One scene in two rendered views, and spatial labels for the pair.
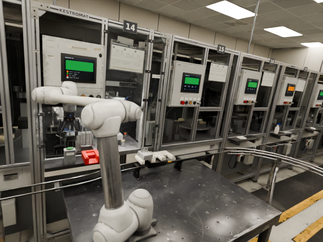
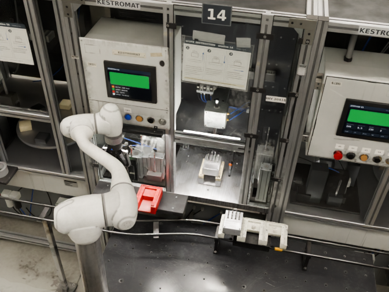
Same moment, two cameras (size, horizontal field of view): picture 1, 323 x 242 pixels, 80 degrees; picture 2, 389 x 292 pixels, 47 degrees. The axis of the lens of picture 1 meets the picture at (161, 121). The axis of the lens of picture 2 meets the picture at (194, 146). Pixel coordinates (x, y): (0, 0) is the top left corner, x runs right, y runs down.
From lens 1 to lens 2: 1.46 m
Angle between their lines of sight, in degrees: 47
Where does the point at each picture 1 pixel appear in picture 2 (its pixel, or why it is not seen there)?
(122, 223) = not seen: outside the picture
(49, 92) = (73, 131)
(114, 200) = not seen: outside the picture
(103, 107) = (68, 217)
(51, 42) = (91, 47)
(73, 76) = (121, 92)
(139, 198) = not seen: outside the picture
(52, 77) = (97, 90)
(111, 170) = (85, 276)
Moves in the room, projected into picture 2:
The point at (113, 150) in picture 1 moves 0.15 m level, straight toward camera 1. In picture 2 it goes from (87, 258) to (60, 286)
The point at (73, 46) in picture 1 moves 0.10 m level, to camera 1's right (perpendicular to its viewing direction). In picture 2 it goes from (120, 51) to (134, 59)
